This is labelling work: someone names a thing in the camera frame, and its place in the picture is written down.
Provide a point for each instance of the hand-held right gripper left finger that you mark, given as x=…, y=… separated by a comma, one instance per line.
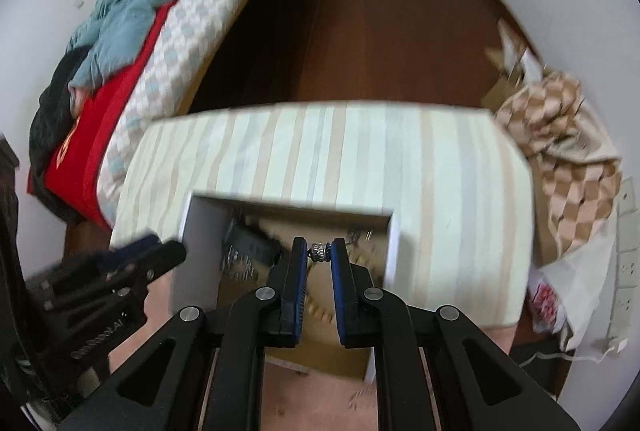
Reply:
x=299, y=283

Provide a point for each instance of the bed with checkered sheet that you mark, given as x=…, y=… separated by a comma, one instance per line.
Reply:
x=200, y=31

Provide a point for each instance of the cardboard box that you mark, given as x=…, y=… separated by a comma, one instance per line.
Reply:
x=502, y=86

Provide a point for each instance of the small silver bead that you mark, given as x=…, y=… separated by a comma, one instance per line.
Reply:
x=318, y=253

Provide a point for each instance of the dark clothing pile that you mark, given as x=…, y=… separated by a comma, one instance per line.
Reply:
x=52, y=111

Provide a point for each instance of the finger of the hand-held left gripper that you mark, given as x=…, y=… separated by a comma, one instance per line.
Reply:
x=132, y=249
x=162, y=258

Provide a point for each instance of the teal blanket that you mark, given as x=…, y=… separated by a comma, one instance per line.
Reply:
x=130, y=6

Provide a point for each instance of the brown checkered cloth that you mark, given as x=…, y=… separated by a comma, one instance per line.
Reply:
x=565, y=146

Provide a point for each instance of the white jewelry box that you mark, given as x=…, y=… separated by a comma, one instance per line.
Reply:
x=200, y=241

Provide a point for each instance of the white plastic bag red print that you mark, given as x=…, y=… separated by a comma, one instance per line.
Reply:
x=560, y=301

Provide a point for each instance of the white power strip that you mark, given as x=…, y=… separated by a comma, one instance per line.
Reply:
x=627, y=256

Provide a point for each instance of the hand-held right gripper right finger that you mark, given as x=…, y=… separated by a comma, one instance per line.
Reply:
x=338, y=283

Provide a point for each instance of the striped cloth-covered table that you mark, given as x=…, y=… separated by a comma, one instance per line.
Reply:
x=380, y=161

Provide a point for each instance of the red blanket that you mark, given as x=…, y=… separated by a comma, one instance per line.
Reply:
x=107, y=111

